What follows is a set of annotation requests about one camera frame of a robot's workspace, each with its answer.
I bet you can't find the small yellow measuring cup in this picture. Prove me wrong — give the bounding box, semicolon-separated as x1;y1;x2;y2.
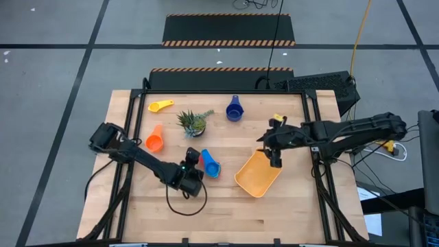
147;99;175;113

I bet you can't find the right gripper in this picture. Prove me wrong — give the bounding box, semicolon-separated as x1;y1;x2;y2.
257;116;309;168

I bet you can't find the white paper sheet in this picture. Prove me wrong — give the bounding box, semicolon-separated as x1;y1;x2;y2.
356;187;383;237

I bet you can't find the black hanging cable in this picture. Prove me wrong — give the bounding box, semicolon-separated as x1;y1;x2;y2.
265;0;285;89

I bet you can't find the yellow hanging cable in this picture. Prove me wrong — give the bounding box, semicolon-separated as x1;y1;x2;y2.
349;0;373;79

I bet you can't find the orange measuring cup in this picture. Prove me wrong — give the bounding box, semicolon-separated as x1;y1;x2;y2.
145;123;165;154

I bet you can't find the grey panel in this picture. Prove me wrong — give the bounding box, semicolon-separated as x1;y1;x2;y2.
417;109;439;216

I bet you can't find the yellow plastic basket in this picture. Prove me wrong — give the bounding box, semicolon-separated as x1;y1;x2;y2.
234;146;283;199

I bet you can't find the succulent plant in black pot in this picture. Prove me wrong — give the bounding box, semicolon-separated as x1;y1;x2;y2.
176;108;215;139

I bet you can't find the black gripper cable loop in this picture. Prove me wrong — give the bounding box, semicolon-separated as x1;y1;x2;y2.
165;178;209;217

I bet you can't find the white power cable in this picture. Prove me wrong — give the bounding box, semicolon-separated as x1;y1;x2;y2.
362;142;408;162

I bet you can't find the yellow power plug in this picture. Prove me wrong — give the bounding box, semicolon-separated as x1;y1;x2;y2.
377;139;399;154

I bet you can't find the black side desk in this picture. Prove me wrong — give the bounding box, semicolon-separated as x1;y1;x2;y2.
359;187;439;247

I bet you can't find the light blue measuring cup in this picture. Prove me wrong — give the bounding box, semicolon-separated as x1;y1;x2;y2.
200;148;222;179

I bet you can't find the black perforated computer case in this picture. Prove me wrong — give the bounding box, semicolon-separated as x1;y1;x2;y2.
272;71;361;117

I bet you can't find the coiled black floor cable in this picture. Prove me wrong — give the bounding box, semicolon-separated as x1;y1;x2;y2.
232;0;279;10

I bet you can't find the large indigo measuring cup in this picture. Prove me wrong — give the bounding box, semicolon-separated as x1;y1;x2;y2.
225;95;245;123

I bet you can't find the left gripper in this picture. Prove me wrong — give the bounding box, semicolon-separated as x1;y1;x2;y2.
176;148;206;198

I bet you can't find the red measuring cup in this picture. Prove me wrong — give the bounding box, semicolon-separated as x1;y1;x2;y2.
198;152;222;180

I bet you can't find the black aluminium table frame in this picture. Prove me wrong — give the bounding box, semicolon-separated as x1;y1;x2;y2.
77;88;370;245

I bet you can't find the black hazard-striped floor ramp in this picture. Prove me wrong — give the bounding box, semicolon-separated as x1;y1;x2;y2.
147;67;295;91
161;13;296;47

